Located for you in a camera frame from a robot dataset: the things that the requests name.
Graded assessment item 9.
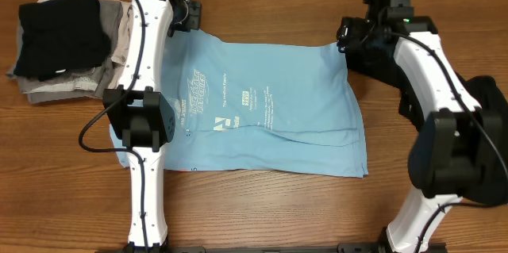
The light blue printed t-shirt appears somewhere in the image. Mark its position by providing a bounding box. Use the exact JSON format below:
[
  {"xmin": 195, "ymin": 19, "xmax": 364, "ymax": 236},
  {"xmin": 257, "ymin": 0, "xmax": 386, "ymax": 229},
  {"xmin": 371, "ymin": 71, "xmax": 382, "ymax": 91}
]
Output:
[{"xmin": 110, "ymin": 29, "xmax": 369, "ymax": 178}]

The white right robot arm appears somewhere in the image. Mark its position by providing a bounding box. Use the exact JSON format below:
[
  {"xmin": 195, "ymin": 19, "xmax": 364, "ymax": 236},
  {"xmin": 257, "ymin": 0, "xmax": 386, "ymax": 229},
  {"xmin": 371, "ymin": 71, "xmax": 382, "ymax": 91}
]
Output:
[{"xmin": 337, "ymin": 0, "xmax": 507, "ymax": 252}]

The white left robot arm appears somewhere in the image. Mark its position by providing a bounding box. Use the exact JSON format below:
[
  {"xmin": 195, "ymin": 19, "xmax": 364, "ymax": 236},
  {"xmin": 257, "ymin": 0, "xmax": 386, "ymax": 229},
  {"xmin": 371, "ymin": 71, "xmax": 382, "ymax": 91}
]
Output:
[{"xmin": 102, "ymin": 0, "xmax": 201, "ymax": 252}]

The black folded garment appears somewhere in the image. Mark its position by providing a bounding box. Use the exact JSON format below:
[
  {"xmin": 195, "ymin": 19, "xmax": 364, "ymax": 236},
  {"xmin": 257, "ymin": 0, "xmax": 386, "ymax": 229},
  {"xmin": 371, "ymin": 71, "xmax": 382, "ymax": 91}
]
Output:
[{"xmin": 13, "ymin": 0, "xmax": 111, "ymax": 81}]

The grey folded garment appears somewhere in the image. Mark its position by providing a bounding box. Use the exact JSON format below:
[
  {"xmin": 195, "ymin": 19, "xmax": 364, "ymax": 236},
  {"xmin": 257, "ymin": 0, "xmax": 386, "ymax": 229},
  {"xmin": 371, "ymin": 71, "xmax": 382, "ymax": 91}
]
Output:
[{"xmin": 6, "ymin": 0, "xmax": 132, "ymax": 104}]

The black crumpled garment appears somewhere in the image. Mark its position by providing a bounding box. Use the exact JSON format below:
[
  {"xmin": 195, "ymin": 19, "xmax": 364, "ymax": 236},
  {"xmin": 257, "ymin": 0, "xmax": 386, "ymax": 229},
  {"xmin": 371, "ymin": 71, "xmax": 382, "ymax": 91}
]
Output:
[{"xmin": 345, "ymin": 50, "xmax": 507, "ymax": 205}]

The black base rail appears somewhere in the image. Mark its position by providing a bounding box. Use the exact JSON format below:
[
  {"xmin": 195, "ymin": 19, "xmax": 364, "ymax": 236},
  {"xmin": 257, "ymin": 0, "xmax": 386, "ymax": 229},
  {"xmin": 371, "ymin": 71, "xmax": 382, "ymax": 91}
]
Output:
[{"xmin": 94, "ymin": 242, "xmax": 448, "ymax": 253}]

